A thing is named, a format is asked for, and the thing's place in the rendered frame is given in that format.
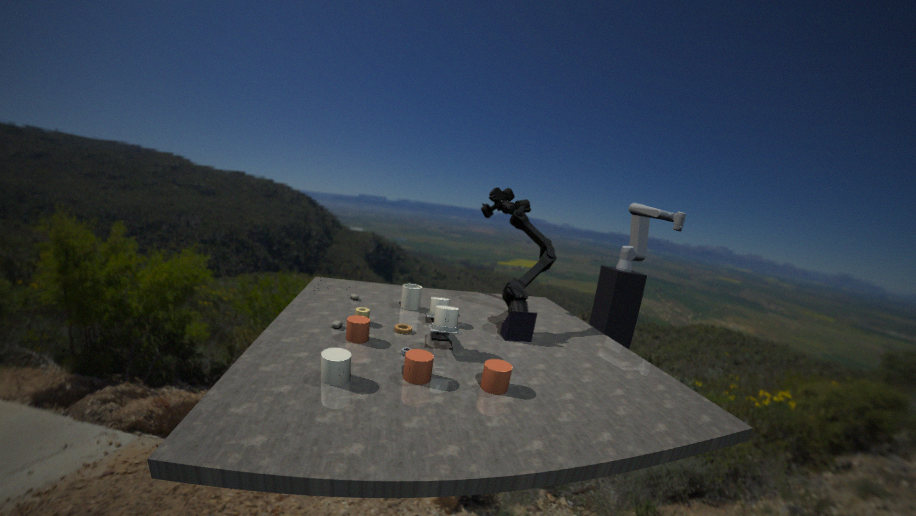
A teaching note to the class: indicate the orange-brown cylinder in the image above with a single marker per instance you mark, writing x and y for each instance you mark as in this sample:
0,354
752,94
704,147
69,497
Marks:
418,366
496,376
357,329

